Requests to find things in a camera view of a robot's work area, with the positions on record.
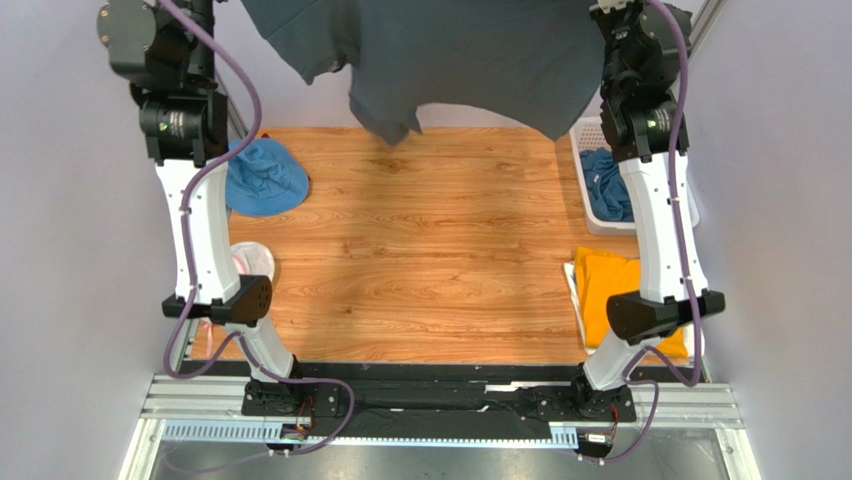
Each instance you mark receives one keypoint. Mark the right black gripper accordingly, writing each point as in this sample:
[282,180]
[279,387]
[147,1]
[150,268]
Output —
[629,58]

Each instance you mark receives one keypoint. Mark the white plastic basket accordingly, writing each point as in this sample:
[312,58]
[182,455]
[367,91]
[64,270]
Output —
[586,134]

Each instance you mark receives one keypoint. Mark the grey-blue t shirt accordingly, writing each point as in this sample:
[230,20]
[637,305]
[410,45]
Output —
[536,62]
[608,195]

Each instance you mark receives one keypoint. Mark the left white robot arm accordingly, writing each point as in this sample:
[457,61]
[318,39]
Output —
[166,52]

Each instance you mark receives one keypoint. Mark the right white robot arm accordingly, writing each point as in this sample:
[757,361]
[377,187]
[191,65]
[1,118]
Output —
[643,91]

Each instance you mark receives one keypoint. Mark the grey-blue t shirt in basket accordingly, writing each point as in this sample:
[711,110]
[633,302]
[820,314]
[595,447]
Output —
[608,195]

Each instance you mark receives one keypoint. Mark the folded yellow t shirt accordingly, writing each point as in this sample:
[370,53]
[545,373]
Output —
[599,275]

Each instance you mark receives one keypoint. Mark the blue bucket hat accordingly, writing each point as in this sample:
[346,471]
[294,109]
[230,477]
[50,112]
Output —
[265,179]

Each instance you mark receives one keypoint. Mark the white pink mesh laundry bag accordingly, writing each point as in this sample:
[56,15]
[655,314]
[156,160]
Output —
[253,258]

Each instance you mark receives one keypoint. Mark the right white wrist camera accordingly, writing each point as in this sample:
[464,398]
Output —
[607,5]

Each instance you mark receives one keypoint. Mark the right aluminium corner post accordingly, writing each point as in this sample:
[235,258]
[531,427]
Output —
[702,21]

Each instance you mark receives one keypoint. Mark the aluminium corner post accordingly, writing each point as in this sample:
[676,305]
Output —
[702,21]
[238,128]

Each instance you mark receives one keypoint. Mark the left aluminium corner post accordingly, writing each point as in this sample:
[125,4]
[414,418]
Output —
[238,128]

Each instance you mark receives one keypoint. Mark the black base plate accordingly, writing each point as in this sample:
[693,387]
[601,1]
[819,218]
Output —
[432,399]

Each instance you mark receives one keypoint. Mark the aluminium frame rail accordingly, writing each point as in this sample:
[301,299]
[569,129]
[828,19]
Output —
[669,407]

